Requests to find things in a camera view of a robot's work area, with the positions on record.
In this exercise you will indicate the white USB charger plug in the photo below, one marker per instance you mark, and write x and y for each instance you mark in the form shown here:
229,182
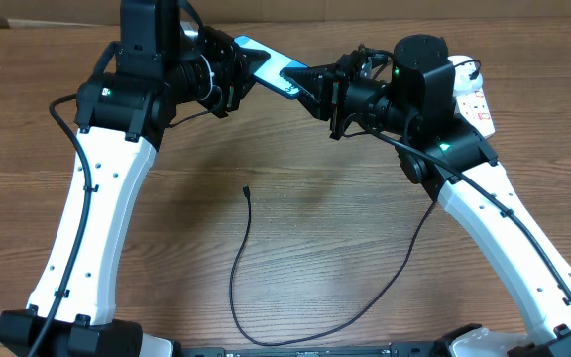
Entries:
468,78

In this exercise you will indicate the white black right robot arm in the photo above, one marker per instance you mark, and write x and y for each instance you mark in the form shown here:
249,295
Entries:
409,97

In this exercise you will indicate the white power strip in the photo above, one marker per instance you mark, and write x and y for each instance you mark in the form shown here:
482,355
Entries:
474,107

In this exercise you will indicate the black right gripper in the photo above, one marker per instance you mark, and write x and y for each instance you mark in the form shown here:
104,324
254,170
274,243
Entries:
325,99

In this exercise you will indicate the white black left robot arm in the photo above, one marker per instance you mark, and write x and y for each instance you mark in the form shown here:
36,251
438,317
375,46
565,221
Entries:
122,111

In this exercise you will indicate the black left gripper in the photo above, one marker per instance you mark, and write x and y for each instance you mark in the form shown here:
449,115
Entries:
240,63

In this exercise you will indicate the blue Samsung Galaxy smartphone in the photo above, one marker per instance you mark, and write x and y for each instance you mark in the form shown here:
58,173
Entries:
269,73

